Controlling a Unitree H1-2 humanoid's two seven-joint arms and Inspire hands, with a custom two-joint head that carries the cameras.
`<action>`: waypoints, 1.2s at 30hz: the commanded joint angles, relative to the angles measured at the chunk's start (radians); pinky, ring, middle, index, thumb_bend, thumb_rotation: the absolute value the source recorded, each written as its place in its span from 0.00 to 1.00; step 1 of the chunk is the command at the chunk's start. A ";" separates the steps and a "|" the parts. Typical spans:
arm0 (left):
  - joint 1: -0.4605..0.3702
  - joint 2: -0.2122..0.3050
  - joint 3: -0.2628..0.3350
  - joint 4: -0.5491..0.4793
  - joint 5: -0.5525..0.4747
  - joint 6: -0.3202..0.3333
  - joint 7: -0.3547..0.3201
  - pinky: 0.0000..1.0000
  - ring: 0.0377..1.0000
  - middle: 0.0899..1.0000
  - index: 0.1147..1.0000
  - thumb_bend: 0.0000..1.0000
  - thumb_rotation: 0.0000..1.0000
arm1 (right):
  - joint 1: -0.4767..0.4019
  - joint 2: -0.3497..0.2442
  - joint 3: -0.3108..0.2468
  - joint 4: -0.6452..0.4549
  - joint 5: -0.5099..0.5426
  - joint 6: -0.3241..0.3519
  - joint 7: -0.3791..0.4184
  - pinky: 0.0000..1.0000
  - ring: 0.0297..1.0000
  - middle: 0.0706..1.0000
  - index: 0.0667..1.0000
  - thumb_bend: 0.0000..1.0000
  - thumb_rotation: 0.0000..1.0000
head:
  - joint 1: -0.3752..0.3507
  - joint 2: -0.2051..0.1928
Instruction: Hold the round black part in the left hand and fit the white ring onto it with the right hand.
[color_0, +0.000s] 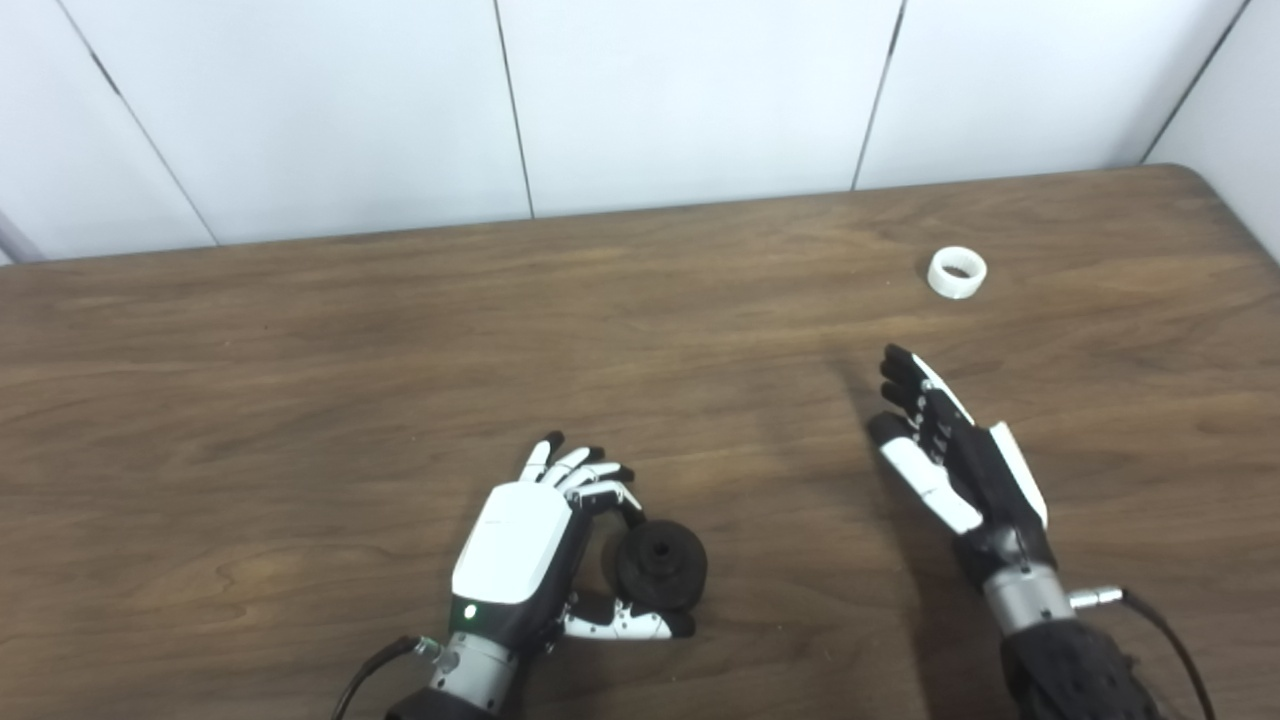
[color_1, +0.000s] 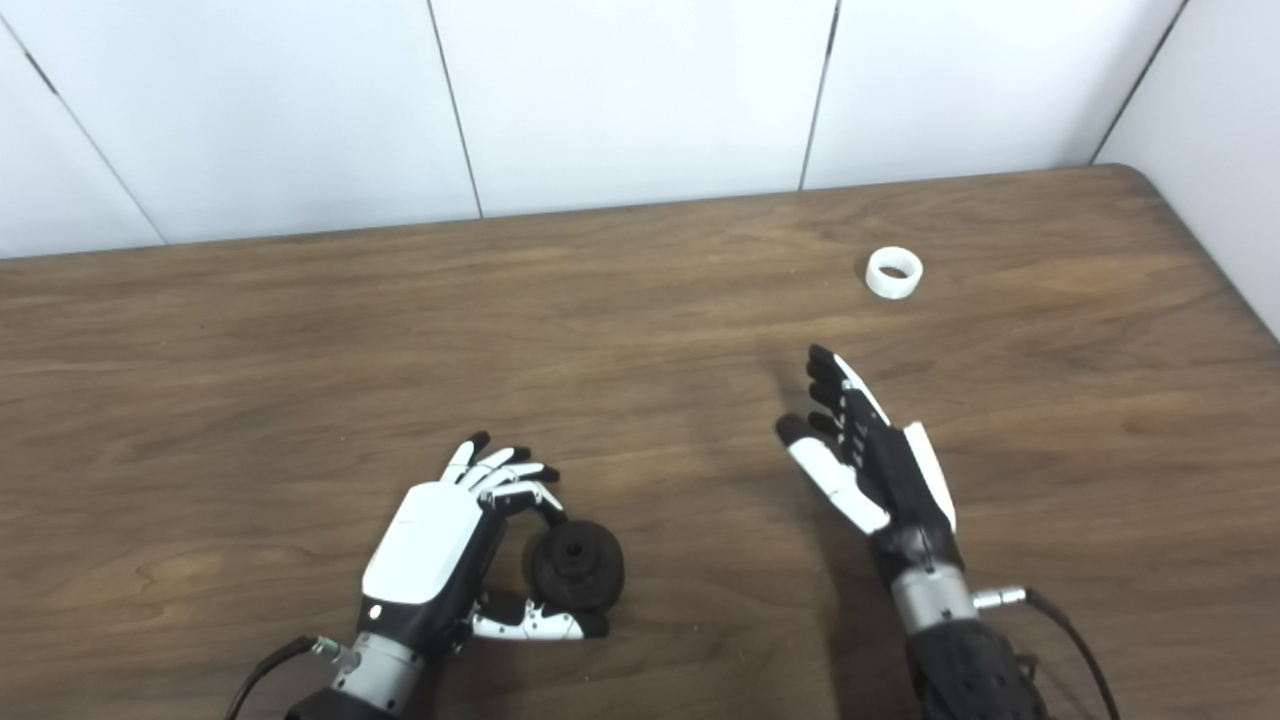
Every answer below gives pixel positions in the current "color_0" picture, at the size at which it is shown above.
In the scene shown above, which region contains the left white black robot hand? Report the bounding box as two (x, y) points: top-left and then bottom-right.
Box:
(430, 431), (696, 716)

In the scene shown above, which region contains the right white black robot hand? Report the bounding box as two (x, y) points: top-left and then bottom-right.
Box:
(867, 344), (1076, 636)

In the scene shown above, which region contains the round black part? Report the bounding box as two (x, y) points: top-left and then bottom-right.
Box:
(612, 519), (709, 613)

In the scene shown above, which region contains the white ring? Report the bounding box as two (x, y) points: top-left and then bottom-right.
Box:
(926, 246), (989, 300)

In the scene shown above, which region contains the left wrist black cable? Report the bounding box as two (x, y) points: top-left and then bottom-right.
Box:
(330, 635), (446, 720)

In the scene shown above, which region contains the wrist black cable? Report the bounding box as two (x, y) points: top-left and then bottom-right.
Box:
(330, 635), (446, 720)
(1070, 586), (1216, 720)

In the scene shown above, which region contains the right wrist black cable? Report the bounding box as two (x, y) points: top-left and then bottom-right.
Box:
(1070, 586), (1216, 720)

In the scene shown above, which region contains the grey wall corner trim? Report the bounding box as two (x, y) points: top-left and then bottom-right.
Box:
(0, 208), (47, 264)

